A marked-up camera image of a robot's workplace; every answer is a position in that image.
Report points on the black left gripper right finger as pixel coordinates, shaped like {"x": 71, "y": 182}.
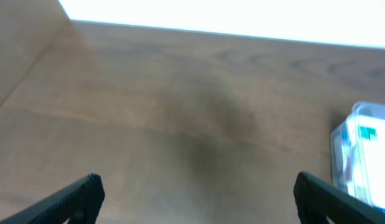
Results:
{"x": 320, "y": 202}

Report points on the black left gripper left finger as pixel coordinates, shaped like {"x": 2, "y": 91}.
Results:
{"x": 79, "y": 202}

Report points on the white green Panadol box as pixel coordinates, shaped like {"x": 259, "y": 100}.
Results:
{"x": 372, "y": 142}

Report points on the clear plastic container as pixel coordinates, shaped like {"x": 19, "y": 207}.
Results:
{"x": 348, "y": 170}

